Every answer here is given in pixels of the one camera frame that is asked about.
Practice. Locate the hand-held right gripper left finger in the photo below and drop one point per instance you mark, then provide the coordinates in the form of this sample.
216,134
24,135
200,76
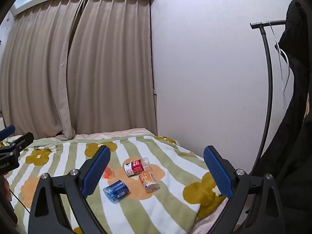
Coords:
96,173

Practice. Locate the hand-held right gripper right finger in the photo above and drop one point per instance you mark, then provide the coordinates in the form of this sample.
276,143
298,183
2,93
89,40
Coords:
218,173

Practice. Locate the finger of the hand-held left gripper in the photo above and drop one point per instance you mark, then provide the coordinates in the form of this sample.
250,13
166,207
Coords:
8,130
23,140

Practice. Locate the small orange cup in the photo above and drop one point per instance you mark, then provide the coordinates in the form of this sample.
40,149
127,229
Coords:
109,173

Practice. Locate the blue plastic bottle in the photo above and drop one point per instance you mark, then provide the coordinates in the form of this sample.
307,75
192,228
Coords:
116,190

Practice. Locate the red label plastic bottle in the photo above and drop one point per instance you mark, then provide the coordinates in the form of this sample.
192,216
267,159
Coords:
135,167

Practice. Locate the beige bed sheet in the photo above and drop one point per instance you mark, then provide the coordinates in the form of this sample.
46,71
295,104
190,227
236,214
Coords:
117,132

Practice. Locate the orange label small bottle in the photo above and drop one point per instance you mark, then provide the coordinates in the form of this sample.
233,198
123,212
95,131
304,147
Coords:
147,180

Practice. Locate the beige curtain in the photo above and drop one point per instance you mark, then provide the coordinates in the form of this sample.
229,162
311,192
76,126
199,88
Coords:
109,65
36,73

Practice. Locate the striped floral blanket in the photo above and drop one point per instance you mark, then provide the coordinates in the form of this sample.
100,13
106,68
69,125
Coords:
158,204

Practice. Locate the black coat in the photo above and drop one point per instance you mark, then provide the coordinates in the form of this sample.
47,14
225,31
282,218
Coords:
292,151

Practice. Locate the black clothes rack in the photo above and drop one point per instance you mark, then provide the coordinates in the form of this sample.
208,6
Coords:
269,78

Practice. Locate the white clothes hanger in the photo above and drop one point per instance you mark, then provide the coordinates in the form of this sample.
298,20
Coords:
287,73

